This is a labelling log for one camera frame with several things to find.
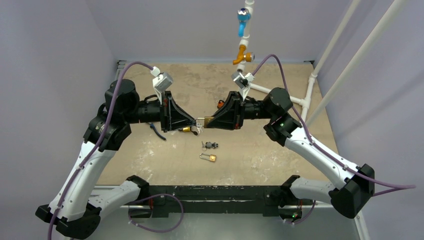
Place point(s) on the yellow black padlock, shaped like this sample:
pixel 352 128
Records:
pixel 188 129

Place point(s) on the black key bunch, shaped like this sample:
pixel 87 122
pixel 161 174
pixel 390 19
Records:
pixel 209 145

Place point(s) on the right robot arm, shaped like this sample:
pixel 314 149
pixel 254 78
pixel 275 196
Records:
pixel 349 186

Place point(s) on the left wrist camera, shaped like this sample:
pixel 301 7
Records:
pixel 161 82

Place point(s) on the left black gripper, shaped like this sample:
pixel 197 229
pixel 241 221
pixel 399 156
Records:
pixel 171 113

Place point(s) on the blue tap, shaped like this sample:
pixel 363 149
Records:
pixel 243 16

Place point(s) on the orange black padlock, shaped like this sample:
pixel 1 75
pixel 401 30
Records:
pixel 220 104

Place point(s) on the small silver key pair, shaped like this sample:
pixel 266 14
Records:
pixel 199 127

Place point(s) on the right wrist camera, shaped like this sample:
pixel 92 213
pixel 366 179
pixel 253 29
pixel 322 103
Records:
pixel 243 83

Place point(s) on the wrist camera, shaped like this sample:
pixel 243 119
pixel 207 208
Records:
pixel 243 83
pixel 161 82

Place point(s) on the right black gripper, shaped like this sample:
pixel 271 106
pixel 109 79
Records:
pixel 240 110

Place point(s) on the aluminium frame rail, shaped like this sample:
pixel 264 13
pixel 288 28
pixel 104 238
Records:
pixel 117 71

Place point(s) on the blue handled pliers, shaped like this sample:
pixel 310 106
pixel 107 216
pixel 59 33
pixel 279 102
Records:
pixel 157 133

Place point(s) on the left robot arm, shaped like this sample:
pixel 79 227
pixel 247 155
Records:
pixel 74 213

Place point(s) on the brass padlock long shackle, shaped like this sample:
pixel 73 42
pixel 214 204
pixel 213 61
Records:
pixel 208 157

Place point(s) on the black base bar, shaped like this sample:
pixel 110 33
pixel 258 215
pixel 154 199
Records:
pixel 266 200

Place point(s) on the white pvc pipe frame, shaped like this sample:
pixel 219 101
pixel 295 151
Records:
pixel 299 106

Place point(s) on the orange tap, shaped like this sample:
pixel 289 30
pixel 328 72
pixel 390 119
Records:
pixel 243 55

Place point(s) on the white diagonal pole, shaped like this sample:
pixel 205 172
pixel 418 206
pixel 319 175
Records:
pixel 371 39

